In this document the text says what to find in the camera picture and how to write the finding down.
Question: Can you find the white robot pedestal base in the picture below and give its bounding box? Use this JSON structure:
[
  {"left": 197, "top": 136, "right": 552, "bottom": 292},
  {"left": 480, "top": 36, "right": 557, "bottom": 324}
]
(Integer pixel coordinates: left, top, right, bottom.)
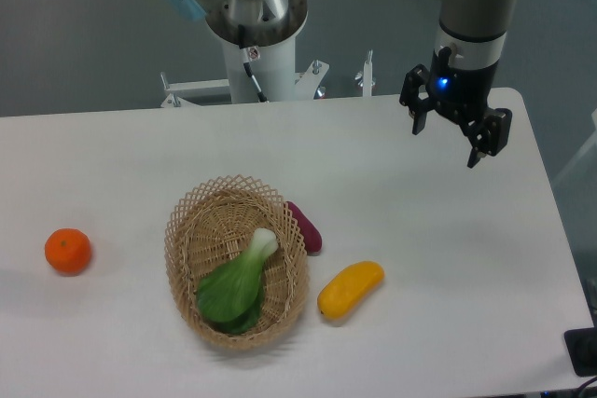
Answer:
[{"left": 160, "top": 0, "right": 377, "bottom": 108}]

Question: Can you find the orange tangerine fruit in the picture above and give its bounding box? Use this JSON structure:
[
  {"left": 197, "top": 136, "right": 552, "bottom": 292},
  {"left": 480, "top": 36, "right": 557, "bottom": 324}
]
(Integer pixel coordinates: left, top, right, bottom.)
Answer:
[{"left": 44, "top": 228, "right": 92, "bottom": 275}]

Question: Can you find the woven wicker basket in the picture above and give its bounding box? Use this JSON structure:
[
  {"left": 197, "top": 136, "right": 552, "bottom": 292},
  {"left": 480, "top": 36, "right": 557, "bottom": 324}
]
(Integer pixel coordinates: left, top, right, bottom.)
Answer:
[{"left": 165, "top": 175, "right": 309, "bottom": 350}]

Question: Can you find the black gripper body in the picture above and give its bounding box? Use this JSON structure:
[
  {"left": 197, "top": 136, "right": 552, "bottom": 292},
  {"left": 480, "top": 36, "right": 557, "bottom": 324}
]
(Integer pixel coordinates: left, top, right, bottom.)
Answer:
[{"left": 427, "top": 48, "right": 498, "bottom": 125}]

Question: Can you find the yellow mango fruit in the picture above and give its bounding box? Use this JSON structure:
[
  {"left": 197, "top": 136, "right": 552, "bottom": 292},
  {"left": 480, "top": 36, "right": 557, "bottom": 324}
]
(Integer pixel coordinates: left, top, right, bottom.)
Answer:
[{"left": 317, "top": 261, "right": 385, "bottom": 321}]

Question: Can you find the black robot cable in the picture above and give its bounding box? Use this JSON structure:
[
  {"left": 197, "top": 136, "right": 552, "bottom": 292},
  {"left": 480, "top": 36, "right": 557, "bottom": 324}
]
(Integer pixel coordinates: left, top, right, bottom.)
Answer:
[{"left": 237, "top": 24, "right": 270, "bottom": 103}]

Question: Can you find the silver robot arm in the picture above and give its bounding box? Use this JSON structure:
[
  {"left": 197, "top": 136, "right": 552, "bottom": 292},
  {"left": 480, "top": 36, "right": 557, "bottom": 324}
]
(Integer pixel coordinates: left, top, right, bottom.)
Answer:
[{"left": 167, "top": 0, "right": 517, "bottom": 167}]

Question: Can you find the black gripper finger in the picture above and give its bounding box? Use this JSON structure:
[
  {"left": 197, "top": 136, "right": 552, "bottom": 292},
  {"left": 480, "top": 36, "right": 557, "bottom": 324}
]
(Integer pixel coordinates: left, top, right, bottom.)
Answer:
[
  {"left": 399, "top": 64, "right": 434, "bottom": 135},
  {"left": 461, "top": 108, "right": 512, "bottom": 169}
]

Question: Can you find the green bok choy vegetable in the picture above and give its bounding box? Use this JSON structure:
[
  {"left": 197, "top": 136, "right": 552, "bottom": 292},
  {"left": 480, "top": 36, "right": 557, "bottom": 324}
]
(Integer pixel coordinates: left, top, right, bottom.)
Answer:
[{"left": 196, "top": 228, "right": 278, "bottom": 335}]

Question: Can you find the purple sweet potato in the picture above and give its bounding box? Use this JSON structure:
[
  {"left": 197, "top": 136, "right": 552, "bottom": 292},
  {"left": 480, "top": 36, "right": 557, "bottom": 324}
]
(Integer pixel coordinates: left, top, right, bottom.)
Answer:
[{"left": 286, "top": 201, "right": 323, "bottom": 255}]

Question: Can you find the black device at edge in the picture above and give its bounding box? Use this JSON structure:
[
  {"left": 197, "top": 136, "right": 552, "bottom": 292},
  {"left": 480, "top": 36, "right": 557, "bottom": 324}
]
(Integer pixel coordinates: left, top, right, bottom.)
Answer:
[{"left": 563, "top": 327, "right": 596, "bottom": 377}]

